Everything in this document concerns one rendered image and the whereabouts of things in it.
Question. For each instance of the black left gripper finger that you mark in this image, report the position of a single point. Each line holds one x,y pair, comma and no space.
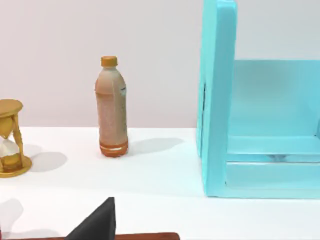
100,221

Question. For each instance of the reddish brown wooden board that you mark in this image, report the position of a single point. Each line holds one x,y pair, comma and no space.
147,236

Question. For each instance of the orange capped tea bottle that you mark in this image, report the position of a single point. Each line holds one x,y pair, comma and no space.
112,110

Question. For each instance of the golden hourglass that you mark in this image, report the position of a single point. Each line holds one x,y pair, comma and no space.
11,147

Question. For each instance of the light blue rack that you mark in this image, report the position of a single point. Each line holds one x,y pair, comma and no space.
252,120

